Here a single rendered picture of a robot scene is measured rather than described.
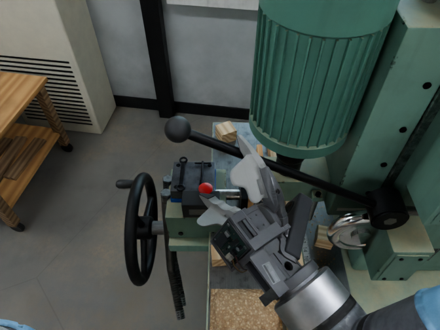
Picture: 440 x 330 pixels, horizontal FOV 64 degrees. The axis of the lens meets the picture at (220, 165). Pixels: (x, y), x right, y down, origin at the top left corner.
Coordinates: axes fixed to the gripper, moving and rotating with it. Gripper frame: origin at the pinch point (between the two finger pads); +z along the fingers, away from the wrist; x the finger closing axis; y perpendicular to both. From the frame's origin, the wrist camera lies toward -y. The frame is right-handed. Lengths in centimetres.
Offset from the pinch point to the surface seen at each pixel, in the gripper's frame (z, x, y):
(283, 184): -5.0, 10.3, -19.5
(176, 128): 3.5, -7.8, 8.8
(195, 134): 2.3, -6.9, 6.2
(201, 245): -2.7, 33.1, -9.4
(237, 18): 94, 45, -113
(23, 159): 106, 134, -10
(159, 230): 8.1, 41.8, -7.0
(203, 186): 4.9, 18.4, -9.0
